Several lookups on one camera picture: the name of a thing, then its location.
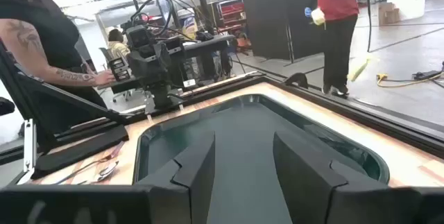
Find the dark green tray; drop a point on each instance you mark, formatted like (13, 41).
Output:
(243, 123)

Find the wipes container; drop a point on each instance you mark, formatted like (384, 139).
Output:
(190, 28)

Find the black partition panel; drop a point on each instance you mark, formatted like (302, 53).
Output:
(270, 16)

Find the white metal bracket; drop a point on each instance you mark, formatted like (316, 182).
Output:
(29, 147)

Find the black power adapter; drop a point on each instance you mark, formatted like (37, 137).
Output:
(426, 75)

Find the black equipment stand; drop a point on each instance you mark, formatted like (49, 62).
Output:
(204, 5)

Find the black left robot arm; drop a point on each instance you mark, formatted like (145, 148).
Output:
(161, 94)

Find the pale yellow cloth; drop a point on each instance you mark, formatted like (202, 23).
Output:
(318, 16)

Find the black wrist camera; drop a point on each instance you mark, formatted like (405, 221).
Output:
(138, 38)

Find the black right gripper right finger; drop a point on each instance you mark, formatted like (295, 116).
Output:
(301, 182)

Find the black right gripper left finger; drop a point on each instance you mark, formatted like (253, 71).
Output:
(199, 182)

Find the cardboard box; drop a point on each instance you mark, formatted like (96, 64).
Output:
(388, 14)

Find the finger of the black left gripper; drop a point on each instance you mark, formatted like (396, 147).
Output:
(161, 71)
(141, 75)

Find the red shelf unit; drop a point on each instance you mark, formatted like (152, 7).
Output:
(232, 9)

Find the black desk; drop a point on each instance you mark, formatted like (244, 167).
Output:
(208, 43)

